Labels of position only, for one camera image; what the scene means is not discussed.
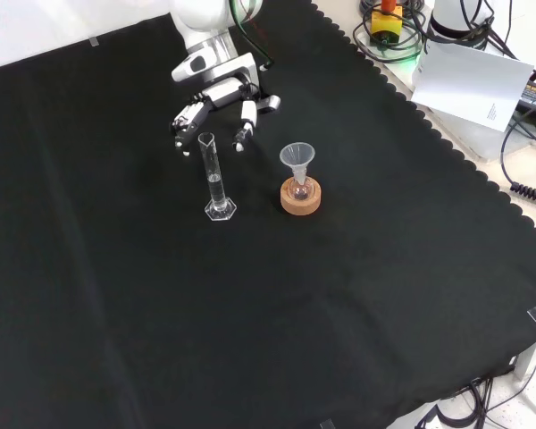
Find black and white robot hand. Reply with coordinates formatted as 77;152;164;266
168;52;281;157

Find clear glass graduated cylinder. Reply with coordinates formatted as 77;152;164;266
197;131;238;223

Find clear plastic funnel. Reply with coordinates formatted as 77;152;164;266
279;142;316;189

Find round-bottom glass flask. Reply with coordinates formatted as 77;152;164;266
288;176;314;202

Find yellow stop button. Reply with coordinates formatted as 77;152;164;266
369;0;405;46

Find black bench cloth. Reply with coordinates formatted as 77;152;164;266
0;0;536;429

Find white device with black band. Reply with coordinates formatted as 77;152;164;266
428;0;497;40

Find pale board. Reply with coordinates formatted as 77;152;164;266
409;42;536;133

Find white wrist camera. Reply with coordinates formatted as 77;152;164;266
171;50;216;83

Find black and green arm cable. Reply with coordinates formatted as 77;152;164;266
229;0;277;72

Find cork ring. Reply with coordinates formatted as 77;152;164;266
280;176;322;216

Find black looped cable bundle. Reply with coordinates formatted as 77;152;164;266
352;0;431;63

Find black coiled cable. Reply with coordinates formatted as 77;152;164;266
498;111;536;206

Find black floor cable bundle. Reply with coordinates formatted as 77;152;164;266
413;366;536;429

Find white metal bench bracket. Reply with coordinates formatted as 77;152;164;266
513;332;536;382

